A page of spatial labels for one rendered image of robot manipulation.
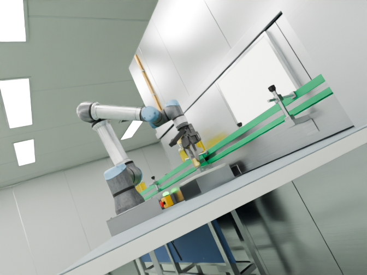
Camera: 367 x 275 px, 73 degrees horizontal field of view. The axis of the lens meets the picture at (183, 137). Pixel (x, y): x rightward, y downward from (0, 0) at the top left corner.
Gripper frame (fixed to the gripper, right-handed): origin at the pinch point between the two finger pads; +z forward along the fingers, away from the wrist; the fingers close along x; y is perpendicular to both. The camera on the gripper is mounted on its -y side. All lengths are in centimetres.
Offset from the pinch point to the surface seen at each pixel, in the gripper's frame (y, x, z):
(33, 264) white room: -107, 604, 9
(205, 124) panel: 33.8, 19.4, -22.5
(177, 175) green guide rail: 7.8, 37.8, 0.8
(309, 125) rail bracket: 17, -54, 10
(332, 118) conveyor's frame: 17, -62, 12
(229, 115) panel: 34.3, -3.4, -17.3
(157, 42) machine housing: 37, 31, -103
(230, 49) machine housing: 38, -24, -48
